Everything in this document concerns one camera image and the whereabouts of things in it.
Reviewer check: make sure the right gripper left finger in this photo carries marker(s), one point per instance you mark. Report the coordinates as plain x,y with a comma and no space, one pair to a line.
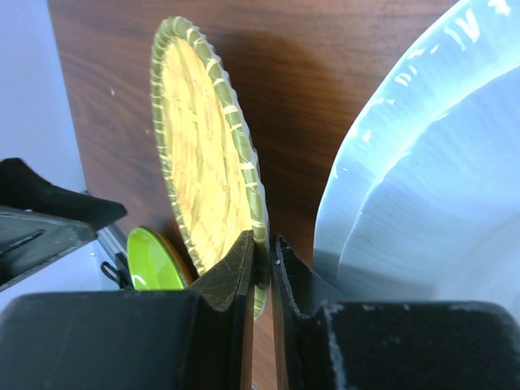
197,338

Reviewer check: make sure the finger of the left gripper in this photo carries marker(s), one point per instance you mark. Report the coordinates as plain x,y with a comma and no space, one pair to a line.
42,222

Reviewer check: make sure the lime green plate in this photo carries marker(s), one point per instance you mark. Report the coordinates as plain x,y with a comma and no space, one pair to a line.
154,263

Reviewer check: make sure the woven bamboo plate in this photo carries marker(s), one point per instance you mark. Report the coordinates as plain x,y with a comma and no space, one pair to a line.
207,156

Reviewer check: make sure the aluminium rail frame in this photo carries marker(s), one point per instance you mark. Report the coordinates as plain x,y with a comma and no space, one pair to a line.
106,258

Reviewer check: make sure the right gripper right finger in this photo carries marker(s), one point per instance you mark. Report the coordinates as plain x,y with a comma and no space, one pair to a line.
323,340

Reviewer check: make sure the white blue-rimmed deep plate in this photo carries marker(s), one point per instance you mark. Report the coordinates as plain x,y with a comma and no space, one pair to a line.
422,200

